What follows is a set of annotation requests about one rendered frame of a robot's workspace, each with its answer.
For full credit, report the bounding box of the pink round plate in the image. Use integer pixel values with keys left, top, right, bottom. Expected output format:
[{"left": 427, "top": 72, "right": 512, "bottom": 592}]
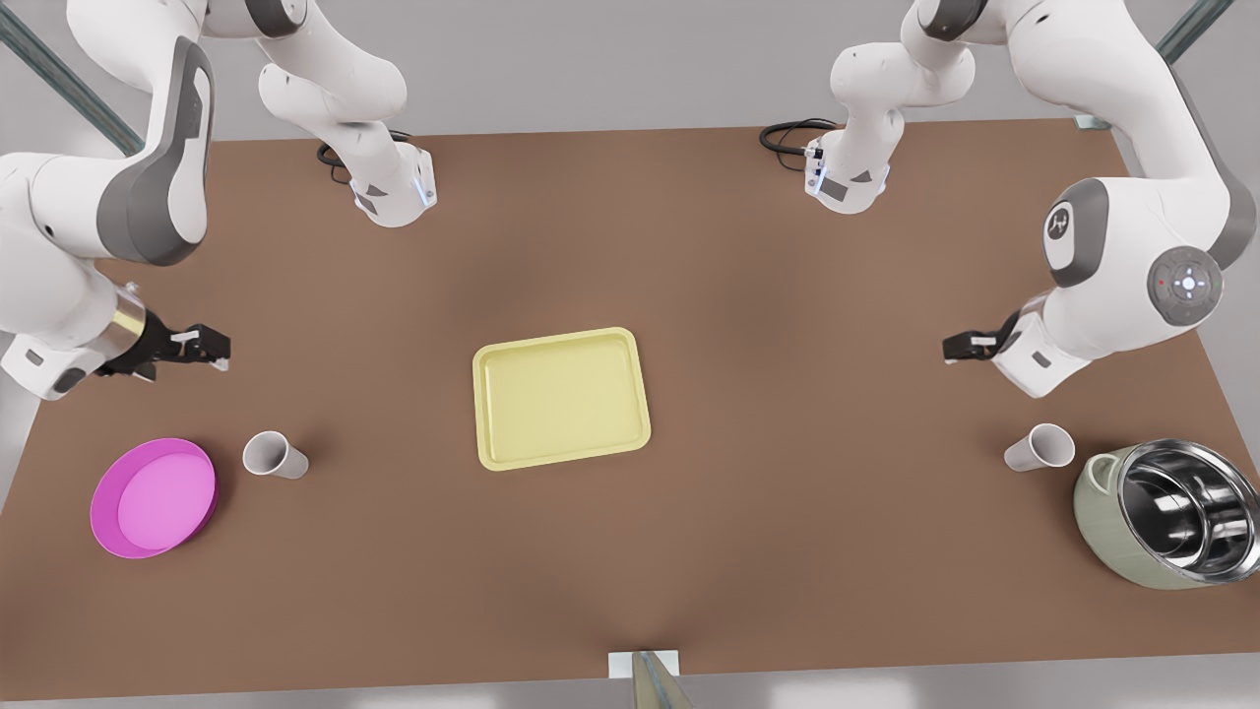
[{"left": 90, "top": 438, "right": 219, "bottom": 560}]

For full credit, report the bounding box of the silver frame post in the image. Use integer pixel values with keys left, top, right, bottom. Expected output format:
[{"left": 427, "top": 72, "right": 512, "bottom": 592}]
[
  {"left": 1075, "top": 0, "right": 1237, "bottom": 132},
  {"left": 607, "top": 648, "right": 695, "bottom": 709},
  {"left": 0, "top": 8, "right": 145, "bottom": 159}
]

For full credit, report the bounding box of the yellow rectangular tray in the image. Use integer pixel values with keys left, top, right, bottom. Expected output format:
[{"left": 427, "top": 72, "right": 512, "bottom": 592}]
[{"left": 472, "top": 327, "right": 653, "bottom": 473}]

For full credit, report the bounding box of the white cup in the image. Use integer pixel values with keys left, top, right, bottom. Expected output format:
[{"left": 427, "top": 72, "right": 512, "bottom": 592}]
[
  {"left": 1003, "top": 423, "right": 1076, "bottom": 474},
  {"left": 242, "top": 431, "right": 310, "bottom": 481}
]

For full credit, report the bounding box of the black cable loop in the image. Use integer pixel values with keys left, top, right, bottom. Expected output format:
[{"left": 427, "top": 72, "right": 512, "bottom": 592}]
[
  {"left": 316, "top": 129, "right": 414, "bottom": 186},
  {"left": 759, "top": 118, "right": 840, "bottom": 174}
]

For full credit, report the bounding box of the green steel-lined pot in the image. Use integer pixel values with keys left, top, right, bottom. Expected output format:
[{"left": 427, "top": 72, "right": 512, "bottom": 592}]
[{"left": 1073, "top": 439, "right": 1260, "bottom": 592}]

